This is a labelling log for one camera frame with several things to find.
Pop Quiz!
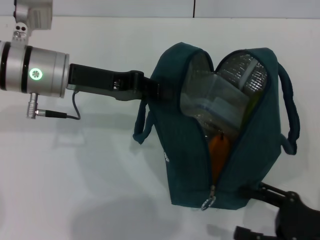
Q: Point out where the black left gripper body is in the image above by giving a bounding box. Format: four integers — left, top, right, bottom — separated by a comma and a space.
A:
67, 63, 138, 102

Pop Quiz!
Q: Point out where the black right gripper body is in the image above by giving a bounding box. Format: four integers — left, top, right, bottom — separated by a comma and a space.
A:
276, 191, 320, 240

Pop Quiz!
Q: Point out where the clear container with blue lid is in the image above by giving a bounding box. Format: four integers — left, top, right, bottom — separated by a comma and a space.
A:
179, 59, 266, 136

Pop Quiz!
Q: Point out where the yellow orange pear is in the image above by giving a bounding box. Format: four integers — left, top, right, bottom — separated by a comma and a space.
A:
208, 133, 231, 186

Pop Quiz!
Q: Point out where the dark teal insulated lunch bag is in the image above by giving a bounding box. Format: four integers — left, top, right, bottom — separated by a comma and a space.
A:
132, 41, 301, 211

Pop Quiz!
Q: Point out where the green cucumber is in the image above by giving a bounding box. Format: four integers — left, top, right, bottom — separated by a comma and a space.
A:
238, 91, 265, 136

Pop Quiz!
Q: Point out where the clear zipper pull ring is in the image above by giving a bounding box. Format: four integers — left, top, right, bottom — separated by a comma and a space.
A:
201, 184, 217, 211

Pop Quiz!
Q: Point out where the left gripper cable with plug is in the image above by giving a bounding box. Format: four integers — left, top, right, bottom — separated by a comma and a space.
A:
26, 91, 81, 121

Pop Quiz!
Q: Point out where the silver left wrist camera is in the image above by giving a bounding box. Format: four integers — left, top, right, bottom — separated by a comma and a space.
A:
11, 0, 54, 48

